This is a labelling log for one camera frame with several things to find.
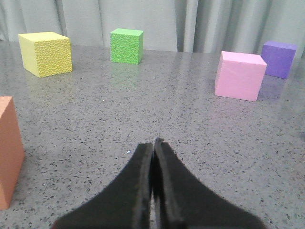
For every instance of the orange cube at left edge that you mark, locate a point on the orange cube at left edge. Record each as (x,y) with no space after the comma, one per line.
(11,150)

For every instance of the grey-green curtain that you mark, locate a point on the grey-green curtain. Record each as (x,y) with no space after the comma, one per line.
(208,26)

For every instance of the yellow textured foam cube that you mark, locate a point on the yellow textured foam cube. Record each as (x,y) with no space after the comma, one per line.
(45,53)

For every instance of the green foam cube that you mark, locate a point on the green foam cube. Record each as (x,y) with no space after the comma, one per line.
(126,46)

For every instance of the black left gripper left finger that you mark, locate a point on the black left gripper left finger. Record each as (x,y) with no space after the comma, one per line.
(123,204)

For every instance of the purple foam cube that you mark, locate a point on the purple foam cube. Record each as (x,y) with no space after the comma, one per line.
(279,57)

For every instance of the pink foam cube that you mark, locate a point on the pink foam cube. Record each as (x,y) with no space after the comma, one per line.
(239,75)

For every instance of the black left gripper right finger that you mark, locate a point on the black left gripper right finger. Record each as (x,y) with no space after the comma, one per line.
(183,202)

